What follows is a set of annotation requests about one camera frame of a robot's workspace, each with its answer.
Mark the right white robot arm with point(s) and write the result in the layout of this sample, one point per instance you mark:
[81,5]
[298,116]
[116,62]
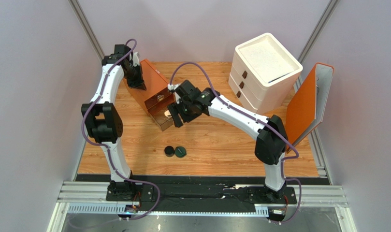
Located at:
[268,133]

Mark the black round compact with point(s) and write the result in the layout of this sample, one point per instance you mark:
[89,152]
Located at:
[169,151]

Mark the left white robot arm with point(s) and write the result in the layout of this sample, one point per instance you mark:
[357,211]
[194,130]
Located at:
[102,125]

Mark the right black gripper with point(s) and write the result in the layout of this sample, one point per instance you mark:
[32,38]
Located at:
[178,111]

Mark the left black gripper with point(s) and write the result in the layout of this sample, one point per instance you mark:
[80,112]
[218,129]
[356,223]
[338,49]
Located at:
[139,83]

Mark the white three-drawer cabinet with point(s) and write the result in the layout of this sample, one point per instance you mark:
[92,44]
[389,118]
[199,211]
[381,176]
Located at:
[262,74]

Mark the orange binder folder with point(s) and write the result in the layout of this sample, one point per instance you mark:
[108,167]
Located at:
[306,109]

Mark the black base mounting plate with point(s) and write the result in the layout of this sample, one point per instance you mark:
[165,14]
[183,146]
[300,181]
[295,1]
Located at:
[198,194]

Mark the gold round jar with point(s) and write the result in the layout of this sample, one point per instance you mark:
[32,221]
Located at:
[167,113]

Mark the clear bottom drawer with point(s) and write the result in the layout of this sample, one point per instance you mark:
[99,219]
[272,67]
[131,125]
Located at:
[157,114]

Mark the orange drawer box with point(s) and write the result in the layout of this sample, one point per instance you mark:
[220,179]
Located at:
[156,97]

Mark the dark green round compact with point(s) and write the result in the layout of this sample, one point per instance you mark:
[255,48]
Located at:
[180,151]

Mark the aluminium frame rail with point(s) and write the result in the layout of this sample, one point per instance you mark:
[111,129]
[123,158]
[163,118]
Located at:
[89,197]

